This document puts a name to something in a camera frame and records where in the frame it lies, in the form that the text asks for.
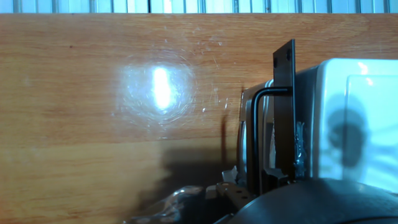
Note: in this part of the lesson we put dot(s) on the gripper right finger with clear pad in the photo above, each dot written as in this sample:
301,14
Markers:
275,177

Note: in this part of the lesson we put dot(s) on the white plastic drawer cabinet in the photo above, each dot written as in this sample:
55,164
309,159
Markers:
373,93

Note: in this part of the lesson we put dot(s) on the glossy wooden board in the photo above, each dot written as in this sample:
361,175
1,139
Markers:
93,124

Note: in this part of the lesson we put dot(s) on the gripper left finger with clear pad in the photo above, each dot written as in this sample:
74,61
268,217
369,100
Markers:
186,205

